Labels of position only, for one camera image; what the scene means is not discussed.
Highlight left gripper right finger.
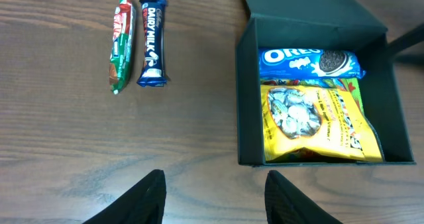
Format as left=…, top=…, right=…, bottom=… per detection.
left=264, top=170, right=341, bottom=224

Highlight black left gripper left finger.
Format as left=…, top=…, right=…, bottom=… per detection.
left=84, top=169, right=166, bottom=224

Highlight yellow Hacks candy bag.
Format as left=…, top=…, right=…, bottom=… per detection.
left=260, top=85, right=384, bottom=162

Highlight Haribo worms candy bag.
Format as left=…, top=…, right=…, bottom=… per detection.
left=260, top=78, right=364, bottom=113

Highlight blue Oreo cookie pack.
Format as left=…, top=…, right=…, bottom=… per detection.
left=258, top=48, right=366, bottom=80

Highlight red green KitKat bar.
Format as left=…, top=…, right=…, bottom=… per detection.
left=109, top=0, right=136, bottom=95

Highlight black open box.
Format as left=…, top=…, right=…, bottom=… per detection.
left=235, top=0, right=415, bottom=166

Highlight blue Dairy Milk bar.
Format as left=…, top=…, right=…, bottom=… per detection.
left=137, top=0, right=167, bottom=87

